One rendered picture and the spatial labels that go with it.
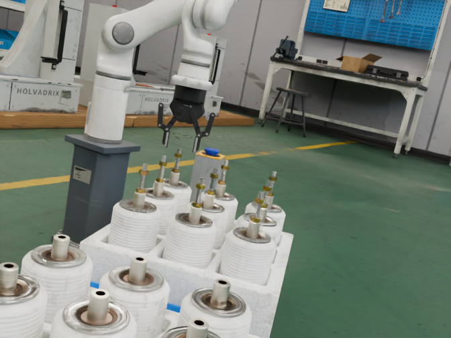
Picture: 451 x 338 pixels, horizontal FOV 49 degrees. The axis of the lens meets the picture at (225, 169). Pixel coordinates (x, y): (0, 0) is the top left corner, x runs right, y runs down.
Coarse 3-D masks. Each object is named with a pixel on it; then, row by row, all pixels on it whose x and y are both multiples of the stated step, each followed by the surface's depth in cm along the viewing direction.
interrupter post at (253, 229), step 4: (248, 224) 96; (252, 224) 95; (256, 224) 95; (248, 228) 96; (252, 228) 95; (256, 228) 95; (248, 232) 96; (252, 232) 95; (256, 232) 95; (248, 236) 96; (252, 236) 95; (256, 236) 96
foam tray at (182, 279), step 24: (96, 240) 98; (288, 240) 121; (96, 264) 96; (120, 264) 95; (168, 264) 93; (216, 264) 98; (192, 288) 92; (240, 288) 90; (264, 288) 91; (264, 312) 90; (264, 336) 91
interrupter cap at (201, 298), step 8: (200, 288) 69; (208, 288) 69; (192, 296) 66; (200, 296) 67; (208, 296) 68; (232, 296) 68; (200, 304) 65; (208, 304) 66; (232, 304) 67; (240, 304) 67; (208, 312) 63; (216, 312) 63; (224, 312) 64; (232, 312) 64; (240, 312) 64
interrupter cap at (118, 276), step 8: (112, 272) 68; (120, 272) 69; (128, 272) 70; (152, 272) 71; (112, 280) 66; (120, 280) 67; (128, 280) 68; (144, 280) 69; (152, 280) 69; (160, 280) 69; (128, 288) 65; (136, 288) 65; (144, 288) 66; (152, 288) 66
